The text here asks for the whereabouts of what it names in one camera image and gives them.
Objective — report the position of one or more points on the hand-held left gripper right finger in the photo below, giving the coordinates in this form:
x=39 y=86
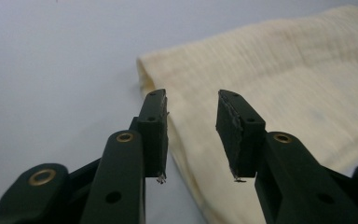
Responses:
x=276 y=161

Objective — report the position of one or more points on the cream cloth with outline print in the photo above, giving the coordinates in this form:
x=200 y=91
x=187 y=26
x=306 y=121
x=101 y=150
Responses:
x=261 y=77

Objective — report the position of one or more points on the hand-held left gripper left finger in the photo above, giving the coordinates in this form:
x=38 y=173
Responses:
x=130 y=161

